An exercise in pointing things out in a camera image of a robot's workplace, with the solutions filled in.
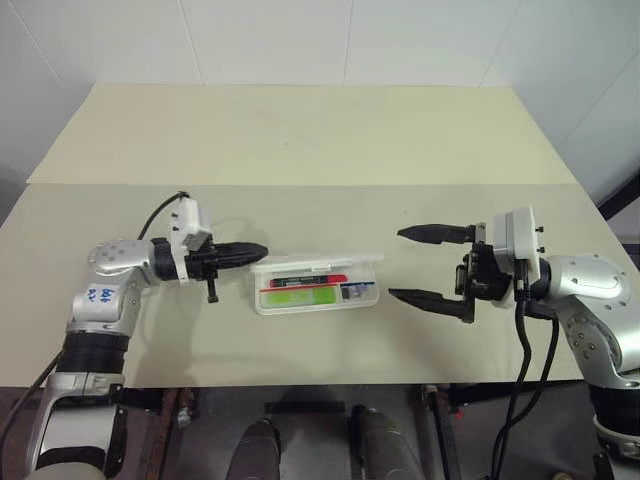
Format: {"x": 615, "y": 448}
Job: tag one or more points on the metal table leg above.
{"x": 442, "y": 430}

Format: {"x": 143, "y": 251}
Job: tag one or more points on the red and black marker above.
{"x": 307, "y": 280}

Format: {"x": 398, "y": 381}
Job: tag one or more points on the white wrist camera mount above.
{"x": 520, "y": 235}
{"x": 187, "y": 225}

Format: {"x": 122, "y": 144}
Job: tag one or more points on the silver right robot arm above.
{"x": 595, "y": 285}

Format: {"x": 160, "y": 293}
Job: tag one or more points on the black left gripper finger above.
{"x": 240, "y": 263}
{"x": 240, "y": 250}

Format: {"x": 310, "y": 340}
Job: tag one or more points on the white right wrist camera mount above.
{"x": 520, "y": 235}

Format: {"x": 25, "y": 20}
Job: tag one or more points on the green highlighter pen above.
{"x": 300, "y": 298}

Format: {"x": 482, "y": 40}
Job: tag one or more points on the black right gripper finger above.
{"x": 432, "y": 302}
{"x": 430, "y": 233}

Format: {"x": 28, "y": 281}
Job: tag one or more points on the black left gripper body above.
{"x": 205, "y": 262}

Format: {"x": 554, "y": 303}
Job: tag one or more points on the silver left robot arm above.
{"x": 115, "y": 260}

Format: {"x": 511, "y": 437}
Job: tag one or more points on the white hard pencil case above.
{"x": 320, "y": 310}

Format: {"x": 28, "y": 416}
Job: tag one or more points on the black slanted frame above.
{"x": 622, "y": 200}

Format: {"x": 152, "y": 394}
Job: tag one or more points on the dark grey rounded shape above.
{"x": 260, "y": 450}
{"x": 380, "y": 445}

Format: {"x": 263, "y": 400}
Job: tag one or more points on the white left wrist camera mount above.
{"x": 187, "y": 225}

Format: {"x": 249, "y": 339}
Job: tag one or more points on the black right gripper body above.
{"x": 482, "y": 272}

